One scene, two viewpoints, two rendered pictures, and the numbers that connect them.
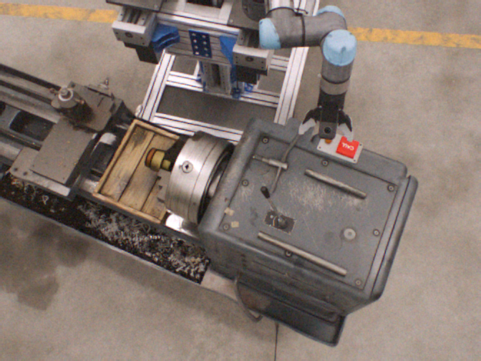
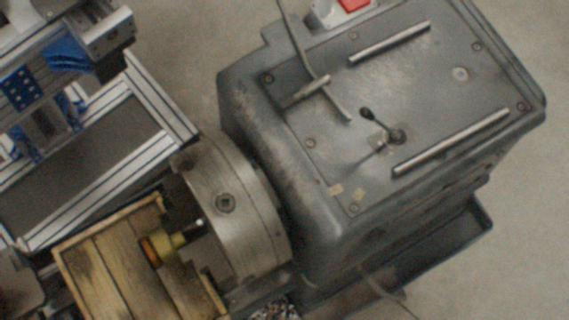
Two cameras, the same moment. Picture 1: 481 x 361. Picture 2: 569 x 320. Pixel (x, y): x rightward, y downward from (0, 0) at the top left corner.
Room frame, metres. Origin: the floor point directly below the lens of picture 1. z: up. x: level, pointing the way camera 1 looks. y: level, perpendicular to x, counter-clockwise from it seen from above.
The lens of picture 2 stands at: (0.34, 0.46, 2.51)
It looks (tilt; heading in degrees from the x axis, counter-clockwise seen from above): 70 degrees down; 296
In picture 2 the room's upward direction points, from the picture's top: 5 degrees clockwise
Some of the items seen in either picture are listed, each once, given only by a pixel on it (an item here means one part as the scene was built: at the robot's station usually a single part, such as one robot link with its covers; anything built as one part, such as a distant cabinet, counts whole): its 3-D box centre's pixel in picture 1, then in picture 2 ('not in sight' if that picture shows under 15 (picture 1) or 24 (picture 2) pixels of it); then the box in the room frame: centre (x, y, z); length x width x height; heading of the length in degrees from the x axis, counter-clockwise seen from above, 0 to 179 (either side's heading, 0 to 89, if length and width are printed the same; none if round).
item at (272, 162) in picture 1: (270, 161); (305, 92); (0.59, -0.11, 1.27); 0.12 x 0.02 x 0.02; 65
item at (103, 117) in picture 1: (86, 117); (4, 307); (0.96, 0.58, 0.99); 0.20 x 0.10 x 0.05; 62
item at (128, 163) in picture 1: (147, 170); (139, 284); (0.75, 0.36, 0.89); 0.36 x 0.30 x 0.04; 152
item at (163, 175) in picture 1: (167, 190); (214, 263); (0.59, 0.25, 1.09); 0.12 x 0.11 x 0.05; 152
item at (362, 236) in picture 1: (304, 215); (373, 121); (0.46, -0.22, 1.06); 0.59 x 0.48 x 0.39; 62
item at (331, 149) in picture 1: (338, 149); (342, 11); (0.63, -0.34, 1.23); 0.13 x 0.08 x 0.05; 62
